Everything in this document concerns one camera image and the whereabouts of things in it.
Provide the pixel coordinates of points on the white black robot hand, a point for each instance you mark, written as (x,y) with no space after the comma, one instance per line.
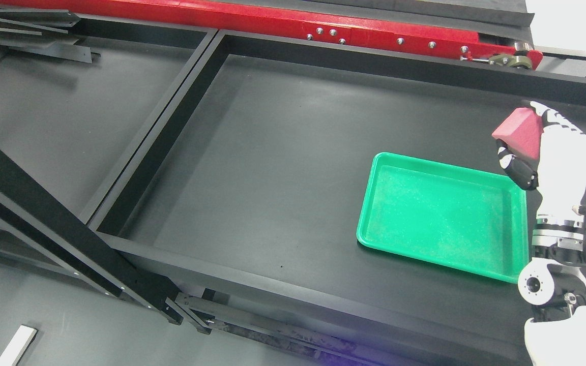
(559,175)

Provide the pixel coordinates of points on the pink foam block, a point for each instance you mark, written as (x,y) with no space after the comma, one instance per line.
(521,131)

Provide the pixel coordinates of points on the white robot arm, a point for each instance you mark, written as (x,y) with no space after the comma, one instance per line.
(554,285)

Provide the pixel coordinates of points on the green plastic tray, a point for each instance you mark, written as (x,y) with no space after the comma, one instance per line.
(446,215)

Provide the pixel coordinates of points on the black metal shelf middle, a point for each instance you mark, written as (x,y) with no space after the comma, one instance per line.
(252,179)

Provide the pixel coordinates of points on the black metal shelf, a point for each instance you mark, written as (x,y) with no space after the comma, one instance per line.
(80,108)
(252,179)

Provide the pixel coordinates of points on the black metal shelf left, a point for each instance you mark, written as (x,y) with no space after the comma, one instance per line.
(80,108)

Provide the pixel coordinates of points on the red metal beam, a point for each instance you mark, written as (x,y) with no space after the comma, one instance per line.
(444,42)

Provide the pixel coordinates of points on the white desk with T-leg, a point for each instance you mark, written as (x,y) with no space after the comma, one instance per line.
(18,344)

